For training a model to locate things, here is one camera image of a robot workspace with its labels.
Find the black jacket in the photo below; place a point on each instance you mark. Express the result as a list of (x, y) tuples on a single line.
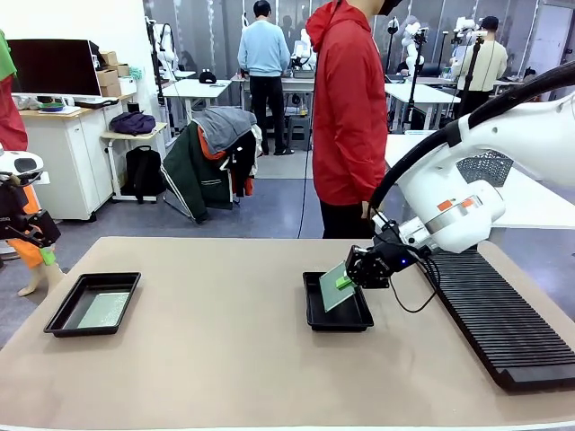
[(245, 164)]

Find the black plastic ESD tray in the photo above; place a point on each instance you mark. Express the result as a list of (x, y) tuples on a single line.
[(346, 316), (63, 314)]

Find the green perforated circuit board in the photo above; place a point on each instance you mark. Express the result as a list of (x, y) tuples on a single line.
[(330, 292), (101, 310)]

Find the black cup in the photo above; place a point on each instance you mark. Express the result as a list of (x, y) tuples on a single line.
[(132, 108)]

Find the black backpack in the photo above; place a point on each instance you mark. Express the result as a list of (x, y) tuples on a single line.
[(143, 173)]

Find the small wheeled side table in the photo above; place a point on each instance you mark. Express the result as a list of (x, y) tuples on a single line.
[(135, 137)]

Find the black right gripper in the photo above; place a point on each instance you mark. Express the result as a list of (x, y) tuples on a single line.
[(384, 262)]

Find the cardboard box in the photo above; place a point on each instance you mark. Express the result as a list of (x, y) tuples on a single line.
[(108, 57), (110, 90), (124, 70), (108, 77)]

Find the grey plastic mesh basket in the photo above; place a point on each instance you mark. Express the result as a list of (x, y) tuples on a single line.
[(487, 166)]

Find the black cap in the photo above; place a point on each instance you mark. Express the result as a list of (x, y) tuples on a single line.
[(207, 77)]

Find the person in red jacket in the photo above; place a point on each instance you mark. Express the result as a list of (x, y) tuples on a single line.
[(346, 112)]

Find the grey metal stool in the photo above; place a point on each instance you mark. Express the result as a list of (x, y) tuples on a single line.
[(299, 132)]

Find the black slotted board rack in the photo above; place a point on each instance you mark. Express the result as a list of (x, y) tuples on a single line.
[(503, 323)]

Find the person's right forearm red sleeve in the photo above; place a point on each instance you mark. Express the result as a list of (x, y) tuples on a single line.
[(370, 170)]

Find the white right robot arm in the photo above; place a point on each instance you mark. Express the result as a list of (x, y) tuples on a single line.
[(494, 148)]

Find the black camera tripod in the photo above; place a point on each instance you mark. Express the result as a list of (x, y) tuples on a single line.
[(471, 76)]

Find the dark green striped jacket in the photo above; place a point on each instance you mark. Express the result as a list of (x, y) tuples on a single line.
[(193, 184)]

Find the white storage cabinet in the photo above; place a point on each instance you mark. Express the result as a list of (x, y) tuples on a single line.
[(72, 179)]

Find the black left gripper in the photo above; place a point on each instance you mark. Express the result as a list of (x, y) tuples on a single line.
[(11, 220)]

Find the person in cream shirt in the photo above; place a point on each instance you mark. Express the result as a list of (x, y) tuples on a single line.
[(487, 63)]

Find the black light stand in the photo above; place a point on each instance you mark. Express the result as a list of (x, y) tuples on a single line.
[(415, 81)]

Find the green bowl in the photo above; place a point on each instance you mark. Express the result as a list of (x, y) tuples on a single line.
[(51, 107)]

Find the person's right hand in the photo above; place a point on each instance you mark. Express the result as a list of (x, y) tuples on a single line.
[(367, 210)]

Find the white office desk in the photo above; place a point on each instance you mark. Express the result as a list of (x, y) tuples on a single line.
[(422, 92), (197, 87)]

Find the purple bag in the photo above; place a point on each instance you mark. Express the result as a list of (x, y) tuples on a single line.
[(132, 123)]

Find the black computer monitor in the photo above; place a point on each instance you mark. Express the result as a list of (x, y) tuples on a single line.
[(54, 67)]

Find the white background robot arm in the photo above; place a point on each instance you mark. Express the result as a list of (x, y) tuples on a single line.
[(411, 33), (164, 42)]

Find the white rounded table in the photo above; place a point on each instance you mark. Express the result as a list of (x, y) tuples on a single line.
[(530, 197)]

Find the grey hooded jacket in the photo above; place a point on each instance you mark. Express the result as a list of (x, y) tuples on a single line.
[(227, 128)]

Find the person in light blue sweater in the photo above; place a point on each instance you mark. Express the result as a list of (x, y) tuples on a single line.
[(262, 49)]

